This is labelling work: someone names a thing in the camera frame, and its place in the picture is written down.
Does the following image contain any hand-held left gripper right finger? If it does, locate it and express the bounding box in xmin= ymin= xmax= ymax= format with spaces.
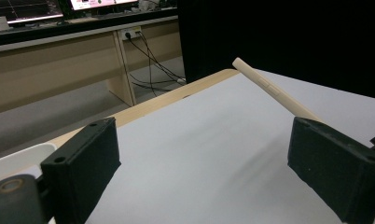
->
xmin=287 ymin=116 xmax=375 ymax=224

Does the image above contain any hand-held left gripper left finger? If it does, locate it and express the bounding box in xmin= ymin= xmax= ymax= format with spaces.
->
xmin=40 ymin=117 xmax=122 ymax=224

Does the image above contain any beige wooden desk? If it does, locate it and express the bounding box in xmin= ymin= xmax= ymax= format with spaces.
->
xmin=0 ymin=14 xmax=184 ymax=117

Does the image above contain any white table sheet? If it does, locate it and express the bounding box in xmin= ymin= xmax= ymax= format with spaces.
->
xmin=82 ymin=68 xmax=375 ymax=224

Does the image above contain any black curtain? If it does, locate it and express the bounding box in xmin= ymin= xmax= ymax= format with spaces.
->
xmin=176 ymin=0 xmax=375 ymax=101

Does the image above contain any white power socket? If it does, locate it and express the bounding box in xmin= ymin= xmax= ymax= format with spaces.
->
xmin=121 ymin=25 xmax=143 ymax=41

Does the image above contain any bright-screen monitor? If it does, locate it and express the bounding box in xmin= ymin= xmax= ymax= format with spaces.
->
xmin=68 ymin=0 xmax=140 ymax=12

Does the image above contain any dark-screen monitor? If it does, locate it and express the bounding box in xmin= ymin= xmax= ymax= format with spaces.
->
xmin=0 ymin=0 xmax=65 ymax=28

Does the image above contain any bundle of black cables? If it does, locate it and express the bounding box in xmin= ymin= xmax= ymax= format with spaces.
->
xmin=124 ymin=31 xmax=188 ymax=97

